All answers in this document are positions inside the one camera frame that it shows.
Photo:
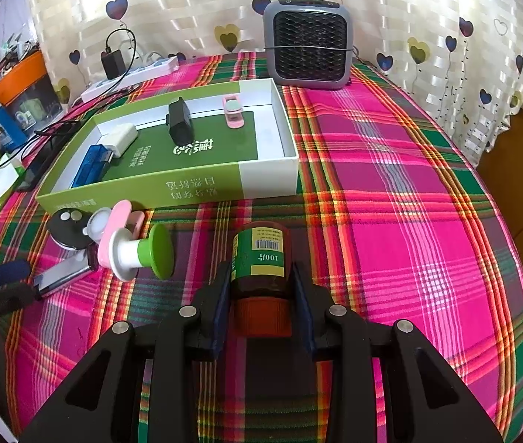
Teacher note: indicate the grey desk heater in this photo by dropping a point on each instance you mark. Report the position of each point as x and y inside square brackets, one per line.
[307, 46]

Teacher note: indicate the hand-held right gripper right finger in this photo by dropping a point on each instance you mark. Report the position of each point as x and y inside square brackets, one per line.
[303, 318]

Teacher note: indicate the pink white green stamp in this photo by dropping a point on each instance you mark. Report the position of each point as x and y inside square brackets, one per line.
[160, 251]

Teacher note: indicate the silver black flash drive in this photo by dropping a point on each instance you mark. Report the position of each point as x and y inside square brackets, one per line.
[63, 277]

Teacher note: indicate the black oval device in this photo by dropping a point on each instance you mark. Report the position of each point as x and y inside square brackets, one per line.
[65, 235]

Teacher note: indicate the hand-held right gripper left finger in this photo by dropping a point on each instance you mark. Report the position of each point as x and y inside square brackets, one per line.
[221, 318]

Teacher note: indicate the wooden wardrobe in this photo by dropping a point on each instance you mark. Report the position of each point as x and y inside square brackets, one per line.
[519, 217]

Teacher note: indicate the plaid tablecloth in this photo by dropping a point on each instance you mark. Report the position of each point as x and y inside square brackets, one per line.
[381, 194]

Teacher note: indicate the pink clip with disc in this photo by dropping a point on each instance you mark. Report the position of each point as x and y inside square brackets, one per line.
[233, 115]

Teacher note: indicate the black power adapter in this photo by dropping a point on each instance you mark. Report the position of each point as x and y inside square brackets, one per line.
[112, 63]

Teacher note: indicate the pink oval clip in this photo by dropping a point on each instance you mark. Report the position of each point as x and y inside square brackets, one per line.
[124, 210]

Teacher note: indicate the blue carton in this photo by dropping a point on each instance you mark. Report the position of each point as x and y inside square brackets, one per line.
[7, 129]

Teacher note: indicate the white charger plug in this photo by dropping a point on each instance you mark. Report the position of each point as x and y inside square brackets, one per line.
[120, 137]

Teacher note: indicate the black phone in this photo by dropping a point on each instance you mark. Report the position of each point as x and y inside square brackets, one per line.
[35, 170]

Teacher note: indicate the blue usb tester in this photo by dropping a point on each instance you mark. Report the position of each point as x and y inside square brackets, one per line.
[88, 166]

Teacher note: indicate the white blue power strip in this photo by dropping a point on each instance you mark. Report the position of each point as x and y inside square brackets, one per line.
[150, 70]

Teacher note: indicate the pile of desk clutter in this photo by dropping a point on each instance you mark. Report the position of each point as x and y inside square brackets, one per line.
[12, 50]

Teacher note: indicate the green white cardboard box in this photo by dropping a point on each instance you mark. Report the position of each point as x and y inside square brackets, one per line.
[187, 189]

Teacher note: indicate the orange lidded box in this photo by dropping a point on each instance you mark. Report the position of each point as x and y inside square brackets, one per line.
[17, 76]

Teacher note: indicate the heart print curtain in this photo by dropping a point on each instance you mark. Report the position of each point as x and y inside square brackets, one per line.
[196, 0]

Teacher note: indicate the brown bottle red cap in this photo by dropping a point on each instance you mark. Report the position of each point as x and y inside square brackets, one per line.
[261, 258]

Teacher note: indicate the black rectangular flashlight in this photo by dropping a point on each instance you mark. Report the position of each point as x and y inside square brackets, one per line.
[180, 122]

